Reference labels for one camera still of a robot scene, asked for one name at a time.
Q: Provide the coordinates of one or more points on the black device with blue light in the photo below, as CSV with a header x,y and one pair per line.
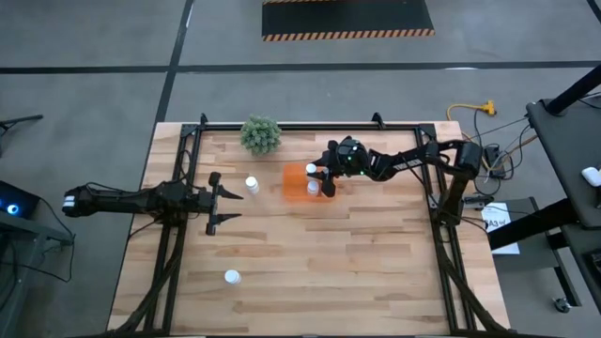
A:
x,y
11,206

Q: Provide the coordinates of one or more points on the black hazard-striped floor mat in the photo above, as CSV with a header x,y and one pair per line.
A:
x,y
347,16

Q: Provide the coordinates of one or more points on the black tripod leg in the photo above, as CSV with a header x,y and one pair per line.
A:
x,y
21,120

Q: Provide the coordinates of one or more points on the black caster wheel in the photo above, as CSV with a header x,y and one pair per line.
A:
x,y
561,305

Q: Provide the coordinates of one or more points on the green artificial potted plant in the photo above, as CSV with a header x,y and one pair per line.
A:
x,y
260,134

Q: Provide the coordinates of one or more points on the black diagonal pole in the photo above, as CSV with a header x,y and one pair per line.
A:
x,y
575,89

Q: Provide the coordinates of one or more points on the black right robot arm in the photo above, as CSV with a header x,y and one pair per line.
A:
x,y
408,162

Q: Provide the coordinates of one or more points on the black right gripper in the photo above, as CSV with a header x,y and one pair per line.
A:
x,y
349,157

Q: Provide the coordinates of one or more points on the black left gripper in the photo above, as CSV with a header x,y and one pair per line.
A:
x,y
211,202

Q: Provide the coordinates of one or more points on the white pill bottle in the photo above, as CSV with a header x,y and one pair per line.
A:
x,y
232,277
311,167
251,184
312,188

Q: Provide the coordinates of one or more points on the small white object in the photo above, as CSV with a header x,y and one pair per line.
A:
x,y
592,176

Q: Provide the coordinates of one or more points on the dark grey equipment cart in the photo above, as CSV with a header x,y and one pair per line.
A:
x,y
28,231

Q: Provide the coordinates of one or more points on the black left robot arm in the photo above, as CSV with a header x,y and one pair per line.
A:
x,y
122,202

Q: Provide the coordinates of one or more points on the orange translucent plastic basket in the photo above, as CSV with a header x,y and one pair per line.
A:
x,y
293,188

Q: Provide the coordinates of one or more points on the white paper label sheet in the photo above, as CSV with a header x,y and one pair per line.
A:
x,y
497,220

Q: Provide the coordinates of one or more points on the black aluminium table frame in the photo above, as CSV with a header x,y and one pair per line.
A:
x,y
291,127

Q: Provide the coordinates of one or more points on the black side table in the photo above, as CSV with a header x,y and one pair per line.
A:
x,y
568,150

